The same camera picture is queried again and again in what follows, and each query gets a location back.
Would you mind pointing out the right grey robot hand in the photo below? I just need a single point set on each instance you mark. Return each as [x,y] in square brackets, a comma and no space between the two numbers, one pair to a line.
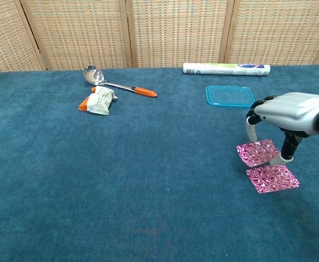
[290,109]

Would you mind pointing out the pink patterned square cloth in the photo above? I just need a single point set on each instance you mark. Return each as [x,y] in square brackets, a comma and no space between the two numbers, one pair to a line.
[272,180]

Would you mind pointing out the blue plastic container lid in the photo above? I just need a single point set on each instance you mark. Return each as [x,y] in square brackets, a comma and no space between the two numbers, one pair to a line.
[227,96]

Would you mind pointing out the white printed roll tube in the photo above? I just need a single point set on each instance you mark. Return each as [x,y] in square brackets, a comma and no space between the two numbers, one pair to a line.
[224,69]

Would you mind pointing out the woven folding screen panel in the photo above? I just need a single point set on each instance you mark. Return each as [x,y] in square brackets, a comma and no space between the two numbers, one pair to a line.
[77,32]
[276,30]
[1,35]
[178,32]

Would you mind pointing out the blue carpet table cover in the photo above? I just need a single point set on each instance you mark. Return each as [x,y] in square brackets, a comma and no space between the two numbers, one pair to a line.
[121,177]

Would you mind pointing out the crumpled white orange snack packet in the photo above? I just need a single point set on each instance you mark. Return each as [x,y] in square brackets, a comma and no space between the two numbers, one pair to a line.
[100,101]

